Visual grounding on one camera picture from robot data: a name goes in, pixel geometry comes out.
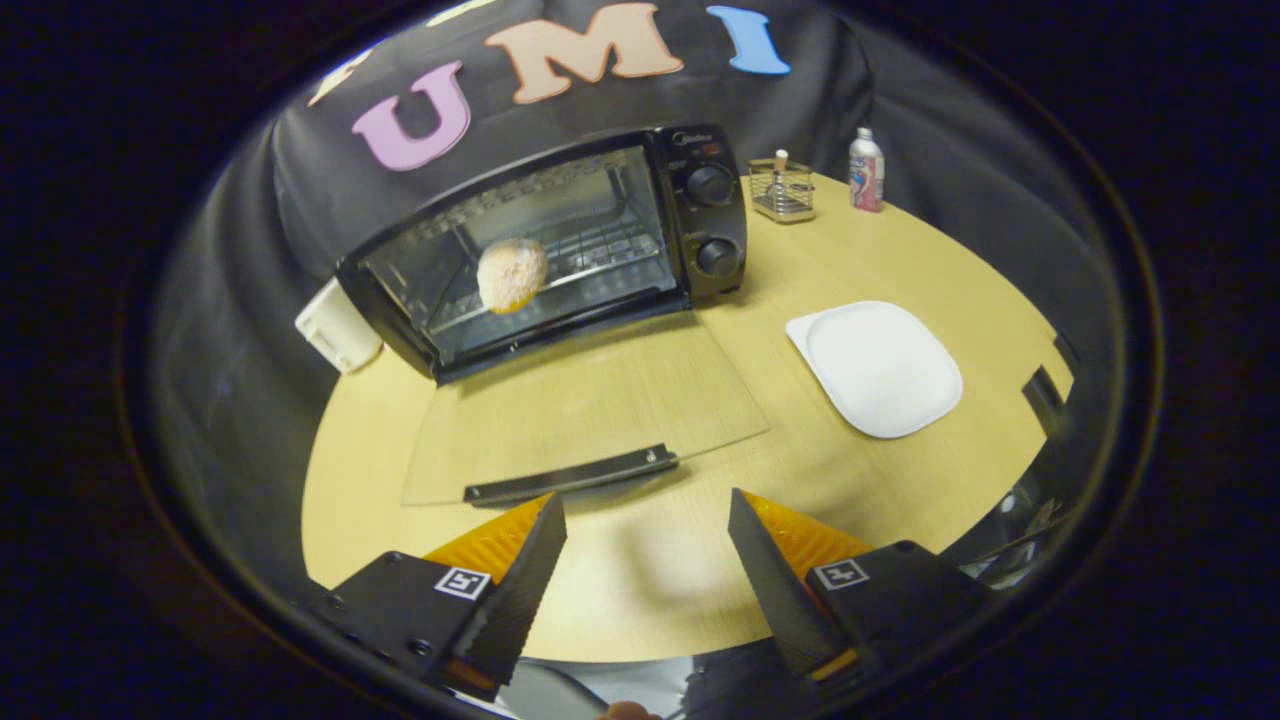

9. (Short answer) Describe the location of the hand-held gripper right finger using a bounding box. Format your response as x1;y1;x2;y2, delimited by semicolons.
727;488;1001;691

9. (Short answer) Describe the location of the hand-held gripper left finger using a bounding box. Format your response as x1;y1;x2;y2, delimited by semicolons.
300;492;568;701

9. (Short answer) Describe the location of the round breaded food ball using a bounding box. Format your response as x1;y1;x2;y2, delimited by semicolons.
476;237;549;315

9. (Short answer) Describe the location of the black toaster oven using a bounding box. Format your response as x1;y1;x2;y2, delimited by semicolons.
335;122;771;508

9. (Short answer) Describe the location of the white toaster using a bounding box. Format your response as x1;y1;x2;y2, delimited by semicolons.
295;277;384;375

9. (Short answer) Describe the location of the person's light clothing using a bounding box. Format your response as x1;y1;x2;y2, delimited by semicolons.
495;645;801;720

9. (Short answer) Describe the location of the white square plate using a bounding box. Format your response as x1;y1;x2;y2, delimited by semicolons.
785;300;965;440

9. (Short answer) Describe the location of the white bottle with pink label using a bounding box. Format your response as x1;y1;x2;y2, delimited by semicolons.
848;127;886;213

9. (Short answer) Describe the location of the wire mesh basket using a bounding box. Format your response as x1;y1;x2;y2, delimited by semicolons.
748;158;816;224

